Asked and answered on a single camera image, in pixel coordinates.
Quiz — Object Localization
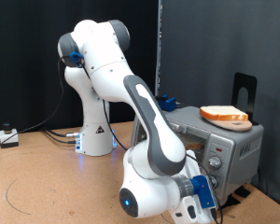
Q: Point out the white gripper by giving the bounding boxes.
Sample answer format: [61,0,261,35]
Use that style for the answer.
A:
[172,150,218,224]

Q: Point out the silver oven knob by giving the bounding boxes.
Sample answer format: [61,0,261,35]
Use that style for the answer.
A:
[207,155,222,171]
[209,175,219,189]

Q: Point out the silver toaster oven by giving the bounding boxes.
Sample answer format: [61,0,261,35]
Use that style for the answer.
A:
[129,105,265,207]

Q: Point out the black foam pad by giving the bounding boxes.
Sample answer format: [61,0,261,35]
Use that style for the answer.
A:
[234,185,251,199]
[220,194,241,210]

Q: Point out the small round wooden board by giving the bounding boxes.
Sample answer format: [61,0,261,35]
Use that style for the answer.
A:
[206,119,254,133]

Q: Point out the black metal bookend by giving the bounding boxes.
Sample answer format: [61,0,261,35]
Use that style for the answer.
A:
[231,72,259,126]

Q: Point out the vertical aluminium pole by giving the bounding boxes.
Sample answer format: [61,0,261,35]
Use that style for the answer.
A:
[154,0,163,98]

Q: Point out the grey emergency stop button box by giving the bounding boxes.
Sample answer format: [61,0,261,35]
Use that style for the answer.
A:
[0,122,20,149]

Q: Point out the black backdrop curtain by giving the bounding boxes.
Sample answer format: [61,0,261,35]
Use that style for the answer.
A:
[0,0,160,135]

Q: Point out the robot base cables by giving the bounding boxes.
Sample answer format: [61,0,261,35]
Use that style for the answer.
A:
[41,127,82,145]

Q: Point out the long black cable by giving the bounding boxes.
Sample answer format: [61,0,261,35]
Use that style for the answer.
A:
[0,57,65,162]

